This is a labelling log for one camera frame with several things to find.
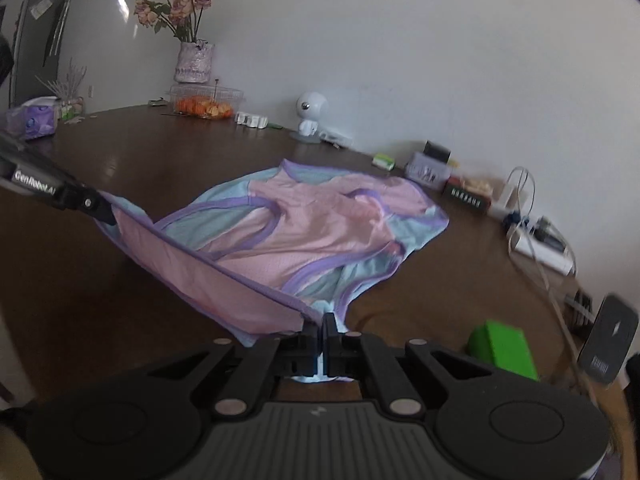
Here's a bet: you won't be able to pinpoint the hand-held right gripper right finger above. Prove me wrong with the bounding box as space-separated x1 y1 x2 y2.
322 312 497 417

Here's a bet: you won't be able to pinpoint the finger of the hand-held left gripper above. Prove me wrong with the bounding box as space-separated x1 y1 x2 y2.
55 180 119 226

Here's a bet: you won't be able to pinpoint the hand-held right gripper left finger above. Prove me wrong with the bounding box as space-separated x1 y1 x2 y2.
145 321 321 417

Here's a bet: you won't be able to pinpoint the pink blue purple tank top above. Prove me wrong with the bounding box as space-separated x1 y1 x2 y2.
95 159 450 386

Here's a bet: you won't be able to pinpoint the purple tissue pack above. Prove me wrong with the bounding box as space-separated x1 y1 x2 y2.
6 99 58 141

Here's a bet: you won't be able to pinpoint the white dried twigs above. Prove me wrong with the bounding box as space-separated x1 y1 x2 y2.
42 59 89 102

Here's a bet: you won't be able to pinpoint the grey refrigerator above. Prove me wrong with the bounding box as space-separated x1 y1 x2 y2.
9 0 76 109

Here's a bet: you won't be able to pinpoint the clear container of oranges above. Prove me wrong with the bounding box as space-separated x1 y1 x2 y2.
167 84 246 121

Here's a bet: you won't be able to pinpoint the lilac textured vase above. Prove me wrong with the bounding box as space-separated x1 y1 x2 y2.
174 40 217 84

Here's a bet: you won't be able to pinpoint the green long box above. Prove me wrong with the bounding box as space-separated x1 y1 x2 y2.
467 320 540 381

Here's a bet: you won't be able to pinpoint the white ribbed small device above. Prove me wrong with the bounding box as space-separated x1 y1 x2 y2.
235 111 270 131

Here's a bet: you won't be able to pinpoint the printed tin box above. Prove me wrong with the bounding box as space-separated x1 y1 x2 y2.
405 154 450 191

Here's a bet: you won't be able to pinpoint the black lettered sign box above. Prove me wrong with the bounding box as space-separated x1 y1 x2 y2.
444 179 493 216

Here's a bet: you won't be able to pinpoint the pink artificial roses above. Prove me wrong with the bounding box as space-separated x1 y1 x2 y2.
134 0 214 43

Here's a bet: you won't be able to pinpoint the beige wrapped snack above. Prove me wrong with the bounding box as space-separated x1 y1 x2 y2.
461 175 497 196

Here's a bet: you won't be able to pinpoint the black charger block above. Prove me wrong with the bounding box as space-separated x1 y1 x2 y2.
424 141 451 164

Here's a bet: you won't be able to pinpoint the white power strip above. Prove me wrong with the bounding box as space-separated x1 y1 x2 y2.
509 222 577 277

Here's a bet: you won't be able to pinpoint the black adapter on strip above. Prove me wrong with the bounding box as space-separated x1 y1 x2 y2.
534 216 567 252

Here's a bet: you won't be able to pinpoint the white charging cable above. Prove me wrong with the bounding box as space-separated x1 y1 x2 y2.
506 230 593 388

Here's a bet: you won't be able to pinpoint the white wall charger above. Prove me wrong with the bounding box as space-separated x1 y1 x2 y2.
494 180 522 219

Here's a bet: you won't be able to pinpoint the white round-headed camera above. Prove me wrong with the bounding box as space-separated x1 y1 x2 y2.
290 91 327 144

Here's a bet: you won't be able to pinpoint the black wireless charger stand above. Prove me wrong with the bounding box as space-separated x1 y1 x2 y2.
577 294 640 386

